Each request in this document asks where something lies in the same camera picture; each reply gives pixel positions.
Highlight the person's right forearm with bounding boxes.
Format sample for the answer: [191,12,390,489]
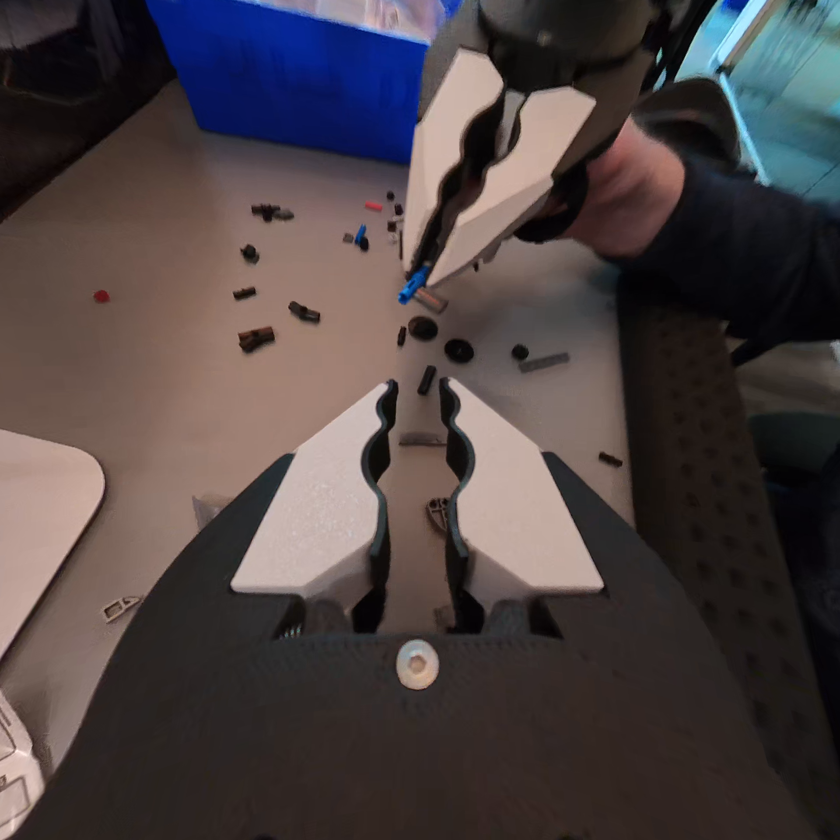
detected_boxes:
[610,79,840,366]

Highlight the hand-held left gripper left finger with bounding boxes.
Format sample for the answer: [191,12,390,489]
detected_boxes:
[230,378,400,634]

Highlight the person's right hand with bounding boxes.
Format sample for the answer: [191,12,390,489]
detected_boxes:
[564,118,687,258]

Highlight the clear plastic bags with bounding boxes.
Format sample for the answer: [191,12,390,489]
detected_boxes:
[239,0,454,44]

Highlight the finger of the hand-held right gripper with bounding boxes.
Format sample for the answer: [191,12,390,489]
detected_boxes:
[420,84,598,288]
[400,47,519,280]

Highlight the white printed sheet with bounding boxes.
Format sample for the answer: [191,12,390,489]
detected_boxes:
[0,686,48,824]

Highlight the dark perforated panel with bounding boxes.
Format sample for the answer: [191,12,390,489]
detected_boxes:
[617,289,840,840]

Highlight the grey curved lego panel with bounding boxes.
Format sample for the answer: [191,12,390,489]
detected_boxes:
[423,497,455,546]

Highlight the scattered small black lego pieces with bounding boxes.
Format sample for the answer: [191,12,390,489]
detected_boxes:
[232,189,625,469]

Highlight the white book stand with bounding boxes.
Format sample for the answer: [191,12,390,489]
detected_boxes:
[0,429,106,661]

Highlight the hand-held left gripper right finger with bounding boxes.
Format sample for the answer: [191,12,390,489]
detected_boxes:
[438,376,606,635]

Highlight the blue plastic bin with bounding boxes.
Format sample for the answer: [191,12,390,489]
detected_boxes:
[146,0,460,166]

